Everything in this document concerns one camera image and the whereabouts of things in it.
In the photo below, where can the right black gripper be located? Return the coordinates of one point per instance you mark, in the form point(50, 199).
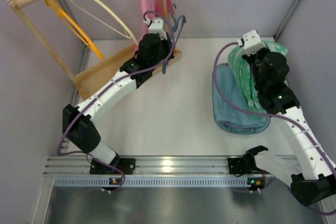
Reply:
point(252, 61)

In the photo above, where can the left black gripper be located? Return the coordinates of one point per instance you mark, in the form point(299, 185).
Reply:
point(168, 43)

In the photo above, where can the green tie-dye trousers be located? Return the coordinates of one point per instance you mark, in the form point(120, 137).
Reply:
point(244, 77)

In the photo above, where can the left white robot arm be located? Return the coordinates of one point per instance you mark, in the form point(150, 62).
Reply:
point(79, 122)

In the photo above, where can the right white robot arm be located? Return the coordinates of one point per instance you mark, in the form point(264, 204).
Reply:
point(313, 179)

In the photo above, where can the orange plastic hanger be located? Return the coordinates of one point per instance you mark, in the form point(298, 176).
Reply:
point(73, 26)

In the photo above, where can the blue plastic tray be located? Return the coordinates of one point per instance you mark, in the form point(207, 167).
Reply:
point(236, 127)

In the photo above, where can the light blue folded cloth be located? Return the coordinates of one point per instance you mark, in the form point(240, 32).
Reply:
point(231, 98)

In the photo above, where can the wooden clothes rack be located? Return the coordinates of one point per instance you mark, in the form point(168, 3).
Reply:
point(88, 81)

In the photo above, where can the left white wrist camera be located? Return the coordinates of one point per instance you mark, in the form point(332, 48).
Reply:
point(155, 26)

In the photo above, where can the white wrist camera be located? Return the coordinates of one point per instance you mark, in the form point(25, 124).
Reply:
point(155, 26)
point(251, 42)

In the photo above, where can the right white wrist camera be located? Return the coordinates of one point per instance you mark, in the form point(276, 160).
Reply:
point(251, 42)

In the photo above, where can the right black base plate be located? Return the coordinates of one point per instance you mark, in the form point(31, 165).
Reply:
point(239, 166)

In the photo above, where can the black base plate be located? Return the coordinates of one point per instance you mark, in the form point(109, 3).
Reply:
point(239, 166)
point(126, 165)

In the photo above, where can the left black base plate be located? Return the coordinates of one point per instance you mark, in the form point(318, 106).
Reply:
point(126, 165)

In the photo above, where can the perforated grey cable duct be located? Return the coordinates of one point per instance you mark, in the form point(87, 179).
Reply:
point(159, 182)

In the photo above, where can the aluminium mounting rail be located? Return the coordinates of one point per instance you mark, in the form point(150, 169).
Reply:
point(185, 165)

